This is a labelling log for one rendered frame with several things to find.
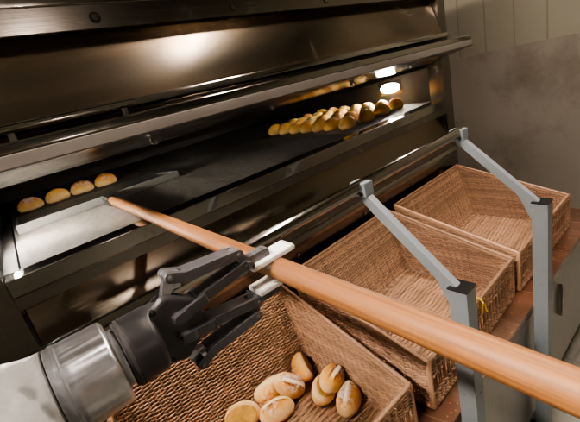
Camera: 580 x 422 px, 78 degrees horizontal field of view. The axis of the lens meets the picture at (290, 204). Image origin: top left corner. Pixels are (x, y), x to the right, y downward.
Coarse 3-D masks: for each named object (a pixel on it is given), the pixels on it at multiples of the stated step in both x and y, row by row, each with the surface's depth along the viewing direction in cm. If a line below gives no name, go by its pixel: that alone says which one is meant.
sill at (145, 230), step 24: (408, 120) 155; (336, 144) 129; (360, 144) 137; (288, 168) 116; (216, 192) 103; (240, 192) 105; (192, 216) 97; (96, 240) 86; (120, 240) 86; (144, 240) 89; (48, 264) 77; (72, 264) 80; (24, 288) 75
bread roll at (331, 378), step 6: (330, 366) 98; (336, 366) 98; (324, 372) 97; (330, 372) 95; (336, 372) 96; (342, 372) 97; (324, 378) 95; (330, 378) 94; (336, 378) 94; (342, 378) 96; (324, 384) 94; (330, 384) 93; (336, 384) 94; (342, 384) 96; (324, 390) 94; (330, 390) 93; (336, 390) 94
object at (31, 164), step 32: (384, 64) 118; (416, 64) 147; (256, 96) 88; (288, 96) 98; (128, 128) 71; (160, 128) 74; (192, 128) 90; (0, 160) 59; (32, 160) 61; (64, 160) 68; (96, 160) 83
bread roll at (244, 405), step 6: (240, 402) 97; (246, 402) 96; (252, 402) 97; (234, 408) 96; (240, 408) 95; (246, 408) 95; (252, 408) 95; (258, 408) 96; (228, 414) 95; (234, 414) 95; (240, 414) 95; (246, 414) 95; (252, 414) 95; (258, 414) 95; (228, 420) 95; (234, 420) 95; (240, 420) 94; (246, 420) 94; (252, 420) 94
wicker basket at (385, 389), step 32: (320, 320) 100; (224, 352) 101; (256, 352) 105; (288, 352) 111; (320, 352) 108; (352, 352) 93; (384, 384) 88; (128, 416) 86; (160, 416) 90; (192, 416) 94; (352, 416) 92; (384, 416) 75; (416, 416) 83
